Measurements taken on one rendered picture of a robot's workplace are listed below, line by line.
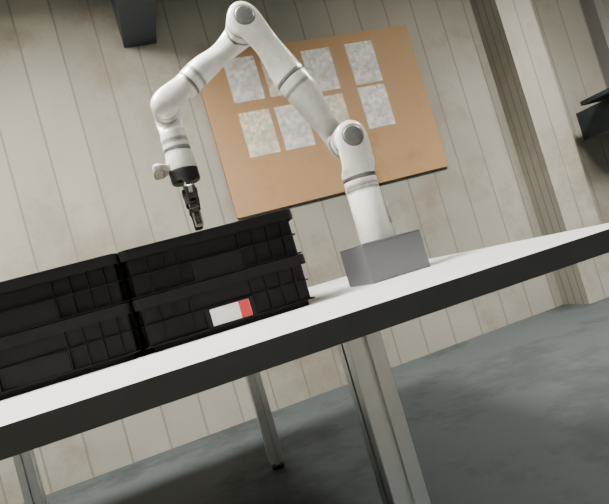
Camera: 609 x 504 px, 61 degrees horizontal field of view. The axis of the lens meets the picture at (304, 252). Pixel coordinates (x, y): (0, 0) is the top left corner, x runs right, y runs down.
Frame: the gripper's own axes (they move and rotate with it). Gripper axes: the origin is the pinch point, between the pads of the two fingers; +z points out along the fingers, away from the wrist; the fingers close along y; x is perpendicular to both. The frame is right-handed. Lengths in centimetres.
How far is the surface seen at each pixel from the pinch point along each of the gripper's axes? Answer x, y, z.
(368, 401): -14, -55, 42
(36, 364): 40.2, -18.0, 22.5
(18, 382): 44, -18, 25
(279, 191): -68, 187, -34
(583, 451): -95, 7, 98
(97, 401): 23, -61, 28
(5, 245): 94, 183, -41
